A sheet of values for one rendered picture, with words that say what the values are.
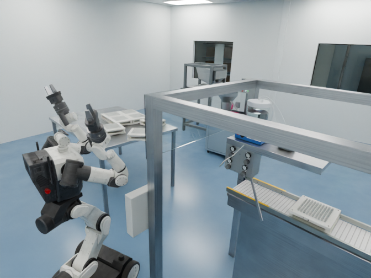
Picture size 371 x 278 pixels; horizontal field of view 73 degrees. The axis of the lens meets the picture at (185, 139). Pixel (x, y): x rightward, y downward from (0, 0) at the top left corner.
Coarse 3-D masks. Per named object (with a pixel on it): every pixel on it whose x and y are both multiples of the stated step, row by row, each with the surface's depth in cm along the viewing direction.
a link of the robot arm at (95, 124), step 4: (96, 112) 131; (96, 116) 129; (92, 120) 127; (96, 120) 128; (88, 124) 125; (92, 124) 125; (96, 124) 127; (100, 124) 136; (88, 128) 128; (92, 128) 129; (96, 128) 129; (100, 128) 134; (88, 132) 132; (92, 132) 132; (96, 132) 132; (100, 132) 133; (104, 132) 136; (92, 136) 133; (96, 136) 133; (100, 136) 134
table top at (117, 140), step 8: (80, 112) 386; (104, 112) 390; (56, 120) 344; (80, 120) 347; (128, 128) 324; (144, 128) 326; (112, 136) 294; (120, 136) 295; (112, 144) 273; (120, 144) 275; (128, 144) 283
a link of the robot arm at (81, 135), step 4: (80, 128) 190; (76, 132) 188; (80, 132) 190; (84, 132) 194; (76, 136) 192; (80, 136) 191; (84, 136) 193; (80, 140) 193; (84, 140) 194; (84, 144) 194
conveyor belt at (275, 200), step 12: (228, 192) 193; (240, 192) 191; (252, 192) 192; (264, 192) 192; (276, 204) 178; (288, 204) 179; (336, 228) 157; (348, 228) 157; (360, 228) 157; (348, 240) 147; (360, 240) 147
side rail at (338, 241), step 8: (232, 192) 187; (248, 200) 179; (264, 208) 171; (272, 208) 168; (280, 216) 164; (288, 216) 160; (296, 224) 158; (304, 224) 154; (312, 232) 152; (320, 232) 148; (336, 240) 143; (352, 248) 138; (368, 256) 133
